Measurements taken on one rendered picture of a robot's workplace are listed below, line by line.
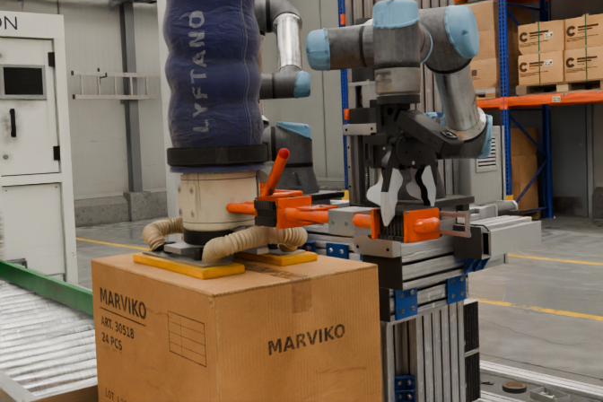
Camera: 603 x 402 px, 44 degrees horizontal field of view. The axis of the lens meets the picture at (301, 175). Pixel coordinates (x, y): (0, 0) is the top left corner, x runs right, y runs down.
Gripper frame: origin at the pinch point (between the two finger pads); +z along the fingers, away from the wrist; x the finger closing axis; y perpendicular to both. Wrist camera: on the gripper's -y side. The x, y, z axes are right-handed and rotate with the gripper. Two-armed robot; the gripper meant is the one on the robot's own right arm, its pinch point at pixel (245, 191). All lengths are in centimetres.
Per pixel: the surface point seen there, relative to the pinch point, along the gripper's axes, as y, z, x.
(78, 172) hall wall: -936, 29, 296
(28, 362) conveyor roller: -64, 54, -44
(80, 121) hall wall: -937, -49, 303
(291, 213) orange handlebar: 62, 0, -29
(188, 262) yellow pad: 38, 10, -39
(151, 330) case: 33, 25, -46
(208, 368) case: 57, 27, -46
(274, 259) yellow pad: 44, 11, -22
